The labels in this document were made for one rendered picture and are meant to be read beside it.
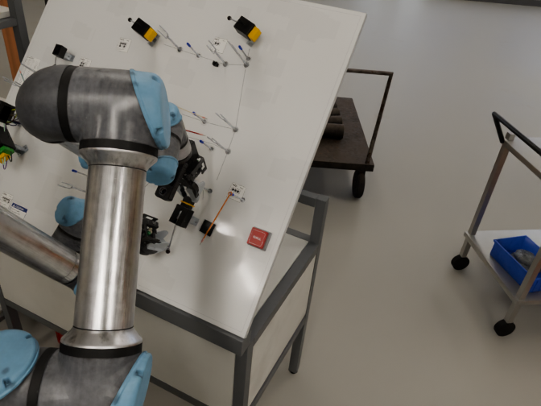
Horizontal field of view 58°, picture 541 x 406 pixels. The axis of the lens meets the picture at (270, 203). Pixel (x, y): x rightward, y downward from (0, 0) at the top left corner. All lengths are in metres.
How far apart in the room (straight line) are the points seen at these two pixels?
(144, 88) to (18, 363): 0.42
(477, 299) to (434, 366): 0.63
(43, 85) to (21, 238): 0.39
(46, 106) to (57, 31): 1.29
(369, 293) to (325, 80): 1.67
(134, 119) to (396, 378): 2.08
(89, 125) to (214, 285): 0.83
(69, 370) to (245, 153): 0.93
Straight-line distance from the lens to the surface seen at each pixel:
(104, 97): 0.76
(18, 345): 0.81
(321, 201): 1.79
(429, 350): 2.76
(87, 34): 1.97
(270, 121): 1.51
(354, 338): 2.68
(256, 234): 1.41
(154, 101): 0.74
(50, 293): 2.06
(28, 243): 1.09
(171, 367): 1.84
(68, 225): 1.28
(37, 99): 0.79
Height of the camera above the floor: 1.98
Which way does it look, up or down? 34 degrees down
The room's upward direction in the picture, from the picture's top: 6 degrees clockwise
